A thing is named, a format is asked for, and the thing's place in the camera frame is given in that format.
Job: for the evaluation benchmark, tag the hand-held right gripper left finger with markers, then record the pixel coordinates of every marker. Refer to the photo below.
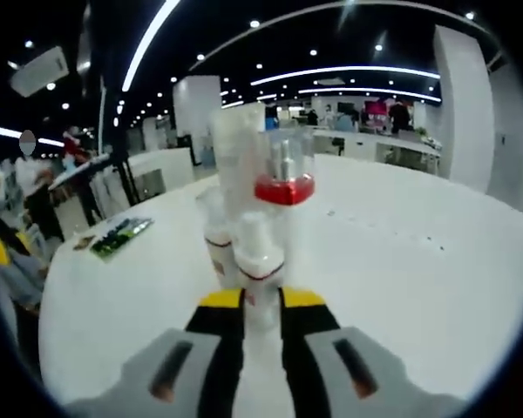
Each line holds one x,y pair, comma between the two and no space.
218,339

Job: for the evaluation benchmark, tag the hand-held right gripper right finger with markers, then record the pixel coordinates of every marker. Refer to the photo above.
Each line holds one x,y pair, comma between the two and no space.
305,339

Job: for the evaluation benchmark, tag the green black skincare sachet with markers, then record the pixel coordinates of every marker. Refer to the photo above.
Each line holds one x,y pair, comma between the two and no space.
122,237

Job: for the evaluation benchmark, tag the red collar skincare bottle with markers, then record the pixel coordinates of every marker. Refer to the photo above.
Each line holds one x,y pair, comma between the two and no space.
283,189

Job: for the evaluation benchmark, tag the white skincare tube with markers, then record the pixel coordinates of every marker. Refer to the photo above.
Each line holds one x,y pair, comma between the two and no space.
235,152

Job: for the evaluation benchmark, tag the white ceiling air conditioner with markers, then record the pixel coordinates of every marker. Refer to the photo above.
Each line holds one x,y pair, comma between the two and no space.
39,69

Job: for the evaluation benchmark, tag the white office desk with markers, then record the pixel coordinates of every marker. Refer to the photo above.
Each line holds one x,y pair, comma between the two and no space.
362,143

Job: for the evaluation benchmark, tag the long ceiling light strip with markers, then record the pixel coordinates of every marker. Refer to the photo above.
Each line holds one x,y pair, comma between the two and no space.
144,41

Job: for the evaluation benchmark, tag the white square pillar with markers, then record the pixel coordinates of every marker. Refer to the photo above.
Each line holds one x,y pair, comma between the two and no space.
462,113
196,113

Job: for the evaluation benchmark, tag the group of ceiling spotlights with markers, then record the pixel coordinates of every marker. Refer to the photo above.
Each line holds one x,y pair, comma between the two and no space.
255,24

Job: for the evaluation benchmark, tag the red wall poster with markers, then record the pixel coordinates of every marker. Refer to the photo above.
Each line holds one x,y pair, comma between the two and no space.
377,112

